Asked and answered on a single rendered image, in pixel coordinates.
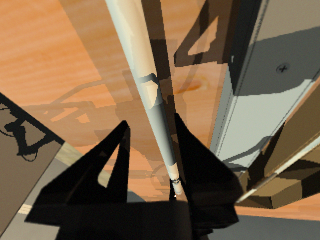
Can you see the brown cardboard carton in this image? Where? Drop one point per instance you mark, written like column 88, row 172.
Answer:
column 302, row 178

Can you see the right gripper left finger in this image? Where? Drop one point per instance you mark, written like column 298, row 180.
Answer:
column 78, row 184

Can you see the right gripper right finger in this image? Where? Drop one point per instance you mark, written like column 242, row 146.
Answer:
column 210, row 181

